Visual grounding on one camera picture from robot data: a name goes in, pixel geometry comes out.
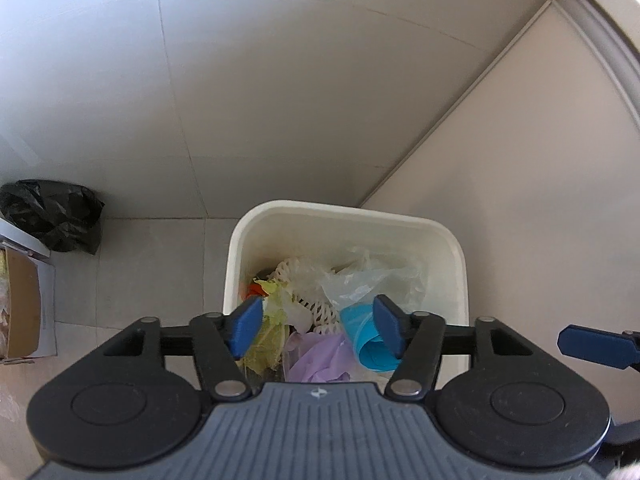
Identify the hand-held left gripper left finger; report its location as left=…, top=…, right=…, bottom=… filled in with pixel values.
left=85, top=296, right=264, bottom=402

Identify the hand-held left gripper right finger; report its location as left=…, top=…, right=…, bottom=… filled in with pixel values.
left=374, top=295, right=551, bottom=402

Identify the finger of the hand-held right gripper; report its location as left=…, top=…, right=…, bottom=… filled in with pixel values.
left=557, top=326, right=640, bottom=371

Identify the blue paper cup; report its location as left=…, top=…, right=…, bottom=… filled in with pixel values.
left=340, top=302, right=403, bottom=372

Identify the clear plastic bag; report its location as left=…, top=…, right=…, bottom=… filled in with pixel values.
left=320, top=249, right=427, bottom=313

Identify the white ribbed foam fruit net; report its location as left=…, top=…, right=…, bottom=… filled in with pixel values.
left=272, top=257, right=343, bottom=336

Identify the purple plastic bag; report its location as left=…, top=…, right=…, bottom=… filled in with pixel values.
left=289, top=332, right=362, bottom=383

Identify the cream plastic trash bin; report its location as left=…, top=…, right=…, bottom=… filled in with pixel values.
left=222, top=201, right=469, bottom=386

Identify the black garbage bag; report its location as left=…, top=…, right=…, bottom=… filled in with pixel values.
left=0, top=180, right=105, bottom=255

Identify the cardboard box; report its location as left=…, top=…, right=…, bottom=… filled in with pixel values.
left=0, top=247, right=57, bottom=365

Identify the silver door frame rail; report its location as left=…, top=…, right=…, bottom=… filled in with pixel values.
left=0, top=217, right=51, bottom=259

